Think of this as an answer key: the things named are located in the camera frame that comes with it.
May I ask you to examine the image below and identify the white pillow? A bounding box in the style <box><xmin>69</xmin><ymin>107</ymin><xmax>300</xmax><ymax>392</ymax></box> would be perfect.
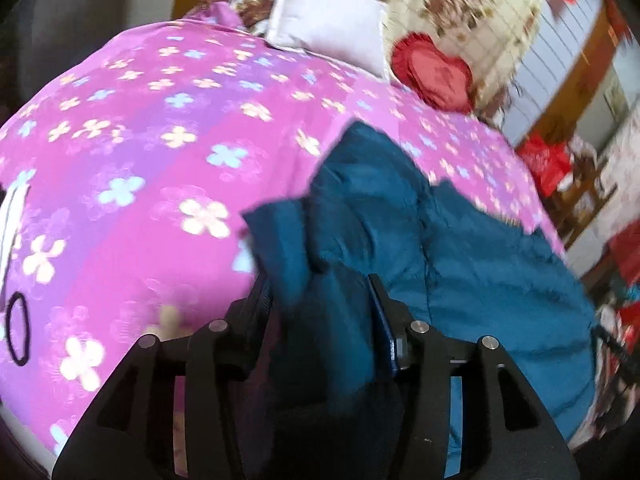
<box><xmin>265</xmin><ymin>0</ymin><xmax>392</xmax><ymax>80</ymax></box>

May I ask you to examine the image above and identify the teal padded jacket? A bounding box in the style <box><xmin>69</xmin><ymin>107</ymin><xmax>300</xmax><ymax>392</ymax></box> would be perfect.
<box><xmin>242</xmin><ymin>120</ymin><xmax>601</xmax><ymax>480</ymax></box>

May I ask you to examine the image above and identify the red heart pillow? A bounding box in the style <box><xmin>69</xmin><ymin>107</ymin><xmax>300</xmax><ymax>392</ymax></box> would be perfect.
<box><xmin>391</xmin><ymin>32</ymin><xmax>475</xmax><ymax>113</ymax></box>

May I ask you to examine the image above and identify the pink floral bedsheet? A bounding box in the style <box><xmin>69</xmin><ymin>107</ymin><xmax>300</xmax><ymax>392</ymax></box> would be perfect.
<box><xmin>0</xmin><ymin>2</ymin><xmax>568</xmax><ymax>468</ymax></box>

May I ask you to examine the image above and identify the wooden chair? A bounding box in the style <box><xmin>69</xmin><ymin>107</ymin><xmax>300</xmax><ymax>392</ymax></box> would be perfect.
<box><xmin>555</xmin><ymin>150</ymin><xmax>620</xmax><ymax>248</ymax></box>

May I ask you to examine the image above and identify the beige floral headboard cover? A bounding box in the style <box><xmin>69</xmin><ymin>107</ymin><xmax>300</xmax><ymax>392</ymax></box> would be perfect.
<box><xmin>320</xmin><ymin>0</ymin><xmax>546</xmax><ymax>128</ymax></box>

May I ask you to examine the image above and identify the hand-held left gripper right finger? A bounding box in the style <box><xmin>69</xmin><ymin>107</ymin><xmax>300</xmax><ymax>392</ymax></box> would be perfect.
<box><xmin>367</xmin><ymin>274</ymin><xmax>582</xmax><ymax>480</ymax></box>

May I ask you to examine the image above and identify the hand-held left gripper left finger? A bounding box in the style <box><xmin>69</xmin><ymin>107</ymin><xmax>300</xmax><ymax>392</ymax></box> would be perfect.
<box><xmin>52</xmin><ymin>276</ymin><xmax>275</xmax><ymax>480</ymax></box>

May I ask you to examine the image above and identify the red bag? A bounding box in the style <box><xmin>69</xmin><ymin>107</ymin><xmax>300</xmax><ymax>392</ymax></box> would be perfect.
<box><xmin>517</xmin><ymin>132</ymin><xmax>575</xmax><ymax>197</ymax></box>

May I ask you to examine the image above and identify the wooden door frame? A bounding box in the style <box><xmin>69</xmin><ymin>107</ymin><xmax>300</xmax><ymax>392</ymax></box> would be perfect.
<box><xmin>520</xmin><ymin>2</ymin><xmax>632</xmax><ymax>147</ymax></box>

